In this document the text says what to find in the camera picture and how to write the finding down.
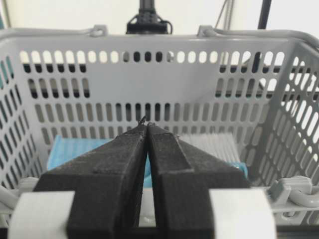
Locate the black pole background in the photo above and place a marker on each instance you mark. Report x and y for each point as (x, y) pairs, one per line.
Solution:
(264, 14)

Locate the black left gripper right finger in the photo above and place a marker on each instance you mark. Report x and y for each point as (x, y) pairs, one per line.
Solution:
(182, 176)

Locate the grey basket handle far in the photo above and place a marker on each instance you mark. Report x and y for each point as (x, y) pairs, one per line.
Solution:
(203, 31)

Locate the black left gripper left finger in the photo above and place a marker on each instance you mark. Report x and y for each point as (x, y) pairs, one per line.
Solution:
(108, 184)

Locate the grey plastic shopping basket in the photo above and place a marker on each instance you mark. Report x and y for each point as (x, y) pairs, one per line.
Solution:
(265, 91)

